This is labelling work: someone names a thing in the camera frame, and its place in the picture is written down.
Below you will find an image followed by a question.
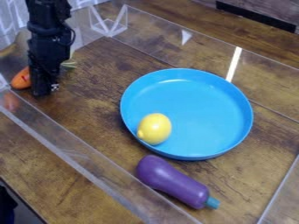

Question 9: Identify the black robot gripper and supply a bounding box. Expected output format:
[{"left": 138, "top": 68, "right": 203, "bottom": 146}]
[{"left": 26, "top": 0, "right": 75, "bottom": 96}]

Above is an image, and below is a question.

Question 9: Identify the orange toy carrot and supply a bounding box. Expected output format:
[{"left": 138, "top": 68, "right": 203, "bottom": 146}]
[{"left": 10, "top": 59, "right": 79, "bottom": 90}]

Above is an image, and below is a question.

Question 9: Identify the blue round tray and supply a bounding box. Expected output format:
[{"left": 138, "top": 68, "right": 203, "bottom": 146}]
[{"left": 120, "top": 68, "right": 254, "bottom": 161}]

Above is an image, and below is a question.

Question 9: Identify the white patterned curtain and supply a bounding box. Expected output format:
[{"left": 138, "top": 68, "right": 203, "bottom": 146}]
[{"left": 0, "top": 0, "right": 108, "bottom": 51}]

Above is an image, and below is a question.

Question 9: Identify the yellow toy lemon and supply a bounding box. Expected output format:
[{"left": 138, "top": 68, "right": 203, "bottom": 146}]
[{"left": 136, "top": 113, "right": 172, "bottom": 145}]

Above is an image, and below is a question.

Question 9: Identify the purple toy eggplant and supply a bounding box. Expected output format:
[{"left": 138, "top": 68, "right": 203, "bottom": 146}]
[{"left": 136, "top": 155, "right": 221, "bottom": 209}]

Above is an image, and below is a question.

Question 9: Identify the black bar in background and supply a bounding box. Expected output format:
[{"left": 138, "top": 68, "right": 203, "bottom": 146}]
[{"left": 217, "top": 1, "right": 297, "bottom": 33}]

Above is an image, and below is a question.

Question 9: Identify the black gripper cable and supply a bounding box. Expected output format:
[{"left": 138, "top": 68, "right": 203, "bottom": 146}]
[{"left": 62, "top": 20, "right": 78, "bottom": 47}]

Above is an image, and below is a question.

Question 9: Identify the clear acrylic enclosure wall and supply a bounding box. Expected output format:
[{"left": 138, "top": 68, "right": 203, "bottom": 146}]
[{"left": 0, "top": 0, "right": 299, "bottom": 224}]

